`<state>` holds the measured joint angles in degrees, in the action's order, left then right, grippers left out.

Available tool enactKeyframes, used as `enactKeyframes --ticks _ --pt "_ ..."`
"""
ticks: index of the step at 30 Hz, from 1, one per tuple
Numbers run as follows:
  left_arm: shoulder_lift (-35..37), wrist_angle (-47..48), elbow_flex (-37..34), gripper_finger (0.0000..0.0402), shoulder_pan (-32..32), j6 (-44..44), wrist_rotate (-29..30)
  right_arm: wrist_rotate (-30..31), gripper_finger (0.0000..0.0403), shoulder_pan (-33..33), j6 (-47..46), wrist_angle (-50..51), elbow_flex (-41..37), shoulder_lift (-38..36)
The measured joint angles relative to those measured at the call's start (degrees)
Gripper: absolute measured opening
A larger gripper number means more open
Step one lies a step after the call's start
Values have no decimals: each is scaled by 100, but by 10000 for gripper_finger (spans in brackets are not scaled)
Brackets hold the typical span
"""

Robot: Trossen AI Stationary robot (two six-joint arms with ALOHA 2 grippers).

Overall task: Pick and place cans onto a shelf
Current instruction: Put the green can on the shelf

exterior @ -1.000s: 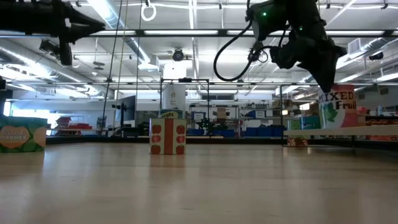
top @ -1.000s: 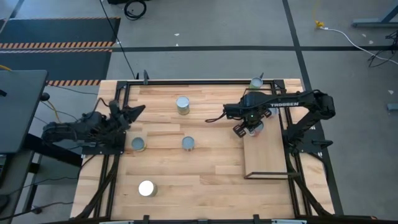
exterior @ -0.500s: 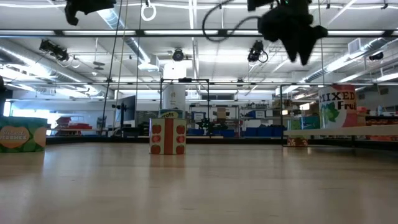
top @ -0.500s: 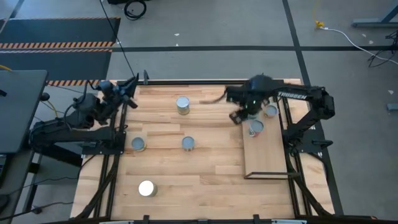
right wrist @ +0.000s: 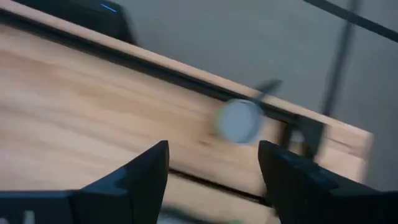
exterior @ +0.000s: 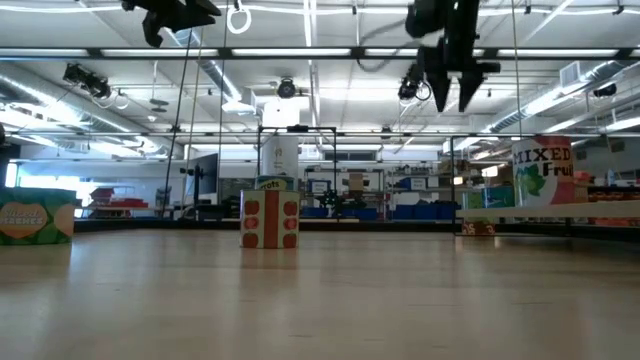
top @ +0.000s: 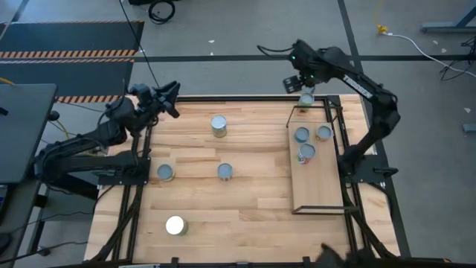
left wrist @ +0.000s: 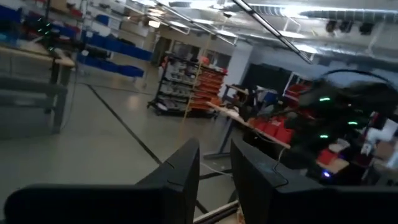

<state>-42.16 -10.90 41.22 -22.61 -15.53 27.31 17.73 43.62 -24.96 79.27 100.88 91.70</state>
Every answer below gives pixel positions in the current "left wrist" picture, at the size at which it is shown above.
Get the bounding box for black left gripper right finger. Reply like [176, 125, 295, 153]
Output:
[230, 139, 398, 224]

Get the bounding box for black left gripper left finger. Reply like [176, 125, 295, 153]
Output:
[3, 138, 201, 224]

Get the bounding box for blue storage bin shelf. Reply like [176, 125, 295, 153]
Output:
[76, 14, 153, 78]

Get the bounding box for red storage bins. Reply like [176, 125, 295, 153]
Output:
[248, 116, 295, 144]

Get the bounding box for work table with grey legs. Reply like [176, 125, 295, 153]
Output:
[203, 101, 292, 160]

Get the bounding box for shelving cart with orange bins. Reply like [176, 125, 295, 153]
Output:
[147, 54, 228, 118]

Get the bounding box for black partition panel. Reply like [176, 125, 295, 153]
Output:
[242, 63, 295, 97]

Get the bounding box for black table frame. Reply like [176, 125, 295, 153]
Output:
[192, 167, 242, 224]

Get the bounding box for white floor cable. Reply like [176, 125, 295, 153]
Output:
[198, 161, 234, 178]

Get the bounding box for wooden workbench grey frame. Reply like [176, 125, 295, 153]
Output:
[0, 43, 76, 134]

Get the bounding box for black overhead frame bar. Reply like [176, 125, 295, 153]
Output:
[232, 0, 313, 65]

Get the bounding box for silver ventilation duct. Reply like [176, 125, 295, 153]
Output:
[298, 7, 398, 25]

